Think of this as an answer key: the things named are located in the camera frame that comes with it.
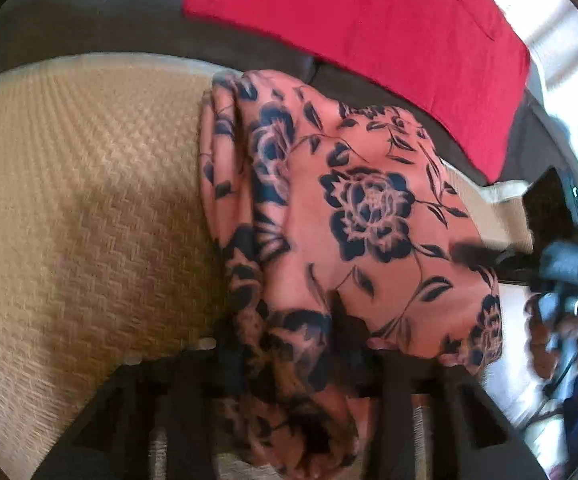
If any pink floral garment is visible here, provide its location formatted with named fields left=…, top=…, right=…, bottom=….
left=199, top=70, right=504, bottom=480

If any white curtain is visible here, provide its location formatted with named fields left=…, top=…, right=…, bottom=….
left=531, top=0, right=578, bottom=126

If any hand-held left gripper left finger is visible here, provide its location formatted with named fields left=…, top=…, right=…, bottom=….
left=32, top=340, right=250, bottom=480

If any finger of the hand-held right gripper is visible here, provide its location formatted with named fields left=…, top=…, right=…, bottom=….
left=450, top=241, right=506, bottom=270

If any person's right hand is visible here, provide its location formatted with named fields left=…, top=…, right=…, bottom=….
left=523, top=294, right=572, bottom=382

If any beige woven mat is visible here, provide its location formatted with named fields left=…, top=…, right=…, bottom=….
left=0, top=57, right=534, bottom=478

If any dark grey sofa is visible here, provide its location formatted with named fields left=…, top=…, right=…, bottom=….
left=0, top=0, right=578, bottom=196

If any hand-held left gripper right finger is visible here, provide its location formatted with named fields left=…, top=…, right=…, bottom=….
left=329, top=291, right=546, bottom=480

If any red cushion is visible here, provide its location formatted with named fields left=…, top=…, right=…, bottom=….
left=181, top=0, right=532, bottom=186

